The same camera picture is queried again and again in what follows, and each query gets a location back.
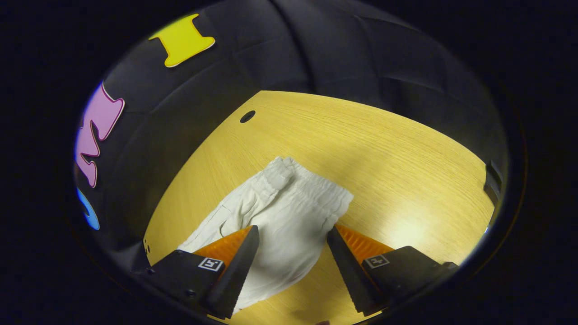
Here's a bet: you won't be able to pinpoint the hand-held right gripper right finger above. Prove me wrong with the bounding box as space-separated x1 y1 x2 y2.
326 224 459 316

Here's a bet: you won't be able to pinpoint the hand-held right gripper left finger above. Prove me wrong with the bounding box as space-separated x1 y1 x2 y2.
133 225 260 320

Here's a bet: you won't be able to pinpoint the white jeans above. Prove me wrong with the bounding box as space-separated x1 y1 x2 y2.
177 156 354 312

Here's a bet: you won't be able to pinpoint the dark grey block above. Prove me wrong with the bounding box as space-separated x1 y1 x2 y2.
483 160 504 206

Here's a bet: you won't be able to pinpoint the black backdrop cloth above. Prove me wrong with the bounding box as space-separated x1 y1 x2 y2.
72 0 508 271

